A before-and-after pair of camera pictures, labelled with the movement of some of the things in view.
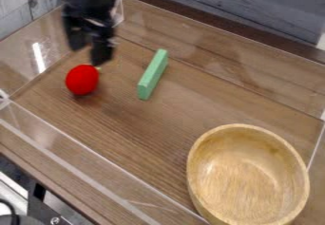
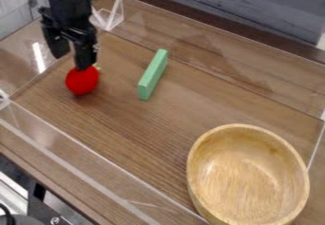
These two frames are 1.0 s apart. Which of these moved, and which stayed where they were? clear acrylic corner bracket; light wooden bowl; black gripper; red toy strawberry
Moved: black gripper
Stayed: light wooden bowl; red toy strawberry; clear acrylic corner bracket
